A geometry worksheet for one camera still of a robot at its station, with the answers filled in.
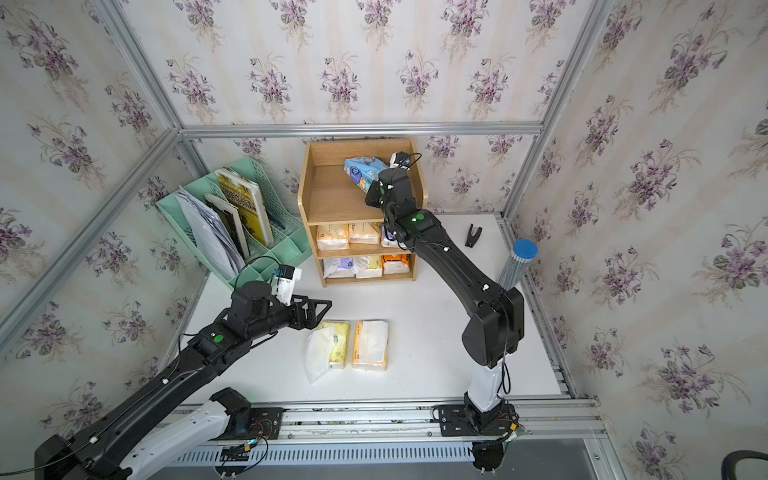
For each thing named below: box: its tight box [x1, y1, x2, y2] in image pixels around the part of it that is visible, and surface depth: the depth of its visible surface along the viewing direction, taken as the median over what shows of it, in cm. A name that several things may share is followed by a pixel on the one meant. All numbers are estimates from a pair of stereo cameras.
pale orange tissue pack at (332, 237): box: [316, 224, 349, 251], surface depth 87 cm
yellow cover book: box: [215, 168, 275, 248], surface depth 98 cm
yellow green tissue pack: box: [304, 320, 351, 384], surface depth 83 cm
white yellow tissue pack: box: [352, 256, 383, 279], surface depth 98 cm
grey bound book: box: [204, 193, 250, 259], surface depth 97 cm
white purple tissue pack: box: [323, 258, 356, 279], surface depth 97 cm
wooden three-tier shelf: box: [298, 139, 428, 287], surface depth 88 cm
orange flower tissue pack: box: [352, 320, 389, 371], surface depth 83 cm
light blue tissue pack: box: [343, 156, 389, 194], surface depth 81 cm
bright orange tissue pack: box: [382, 254, 410, 275], surface depth 98 cm
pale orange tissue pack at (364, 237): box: [349, 229, 379, 245], surface depth 88 cm
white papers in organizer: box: [175, 186, 245, 280], surface depth 89 cm
